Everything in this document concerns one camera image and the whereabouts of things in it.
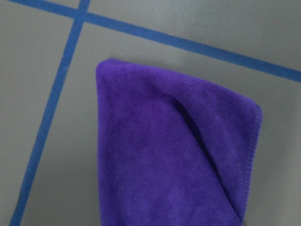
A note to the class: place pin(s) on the purple microfibre towel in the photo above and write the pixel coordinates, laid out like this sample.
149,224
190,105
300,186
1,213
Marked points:
173,150

